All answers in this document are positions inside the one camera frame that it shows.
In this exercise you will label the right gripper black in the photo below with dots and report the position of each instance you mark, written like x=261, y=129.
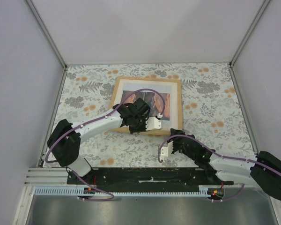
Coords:
x=173, y=131

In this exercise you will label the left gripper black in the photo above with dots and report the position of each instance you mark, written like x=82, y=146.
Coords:
x=143, y=129

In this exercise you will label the wooden picture frame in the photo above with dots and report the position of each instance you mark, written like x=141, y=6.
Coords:
x=126, y=86

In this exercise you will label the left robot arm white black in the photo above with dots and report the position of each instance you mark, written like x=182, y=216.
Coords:
x=64, y=142

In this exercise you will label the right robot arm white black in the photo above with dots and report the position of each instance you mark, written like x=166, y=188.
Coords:
x=262, y=170

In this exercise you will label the sunset landscape photo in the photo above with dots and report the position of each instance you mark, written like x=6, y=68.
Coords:
x=154, y=101

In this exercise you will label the floral patterned table mat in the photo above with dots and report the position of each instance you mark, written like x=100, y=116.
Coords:
x=211, y=112

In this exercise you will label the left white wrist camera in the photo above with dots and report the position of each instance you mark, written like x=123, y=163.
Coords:
x=153, y=123

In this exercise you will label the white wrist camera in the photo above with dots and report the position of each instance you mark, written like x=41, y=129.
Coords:
x=153, y=123
x=166, y=150

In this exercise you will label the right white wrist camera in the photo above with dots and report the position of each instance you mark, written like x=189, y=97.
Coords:
x=166, y=150

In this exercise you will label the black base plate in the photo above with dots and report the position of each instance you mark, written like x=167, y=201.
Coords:
x=150, y=180

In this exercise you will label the white slotted cable duct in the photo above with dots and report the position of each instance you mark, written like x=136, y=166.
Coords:
x=87, y=191

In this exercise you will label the left aluminium corner post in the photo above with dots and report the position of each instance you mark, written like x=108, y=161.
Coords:
x=36, y=15

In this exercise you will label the aluminium corner post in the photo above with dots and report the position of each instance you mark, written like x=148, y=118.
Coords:
x=253, y=25
x=36, y=15

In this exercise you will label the right aluminium corner post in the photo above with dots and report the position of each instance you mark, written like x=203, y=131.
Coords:
x=253, y=25

